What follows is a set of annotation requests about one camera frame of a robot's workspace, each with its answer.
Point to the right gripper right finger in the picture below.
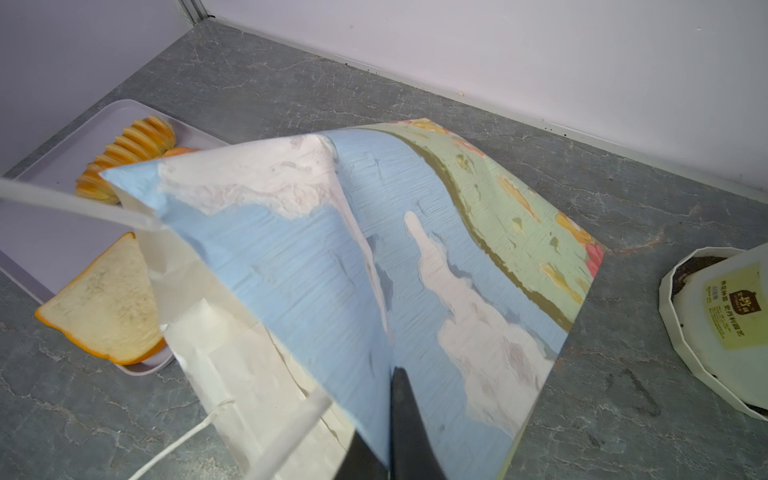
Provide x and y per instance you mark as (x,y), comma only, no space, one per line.
(411,454)

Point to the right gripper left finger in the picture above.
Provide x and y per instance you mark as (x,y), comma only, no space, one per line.
(360,463)

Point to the paper bag with landscape print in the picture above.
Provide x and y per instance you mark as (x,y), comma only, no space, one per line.
(292,276)

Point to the fake toast slice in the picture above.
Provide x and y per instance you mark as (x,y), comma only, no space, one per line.
(109,310)

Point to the fake braided ring bread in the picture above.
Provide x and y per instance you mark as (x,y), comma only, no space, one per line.
(176,151)

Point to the potted green plant white pot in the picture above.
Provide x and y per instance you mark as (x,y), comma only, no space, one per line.
(713,304)

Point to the lavender cutting mat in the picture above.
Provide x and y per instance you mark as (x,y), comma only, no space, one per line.
(43,249)

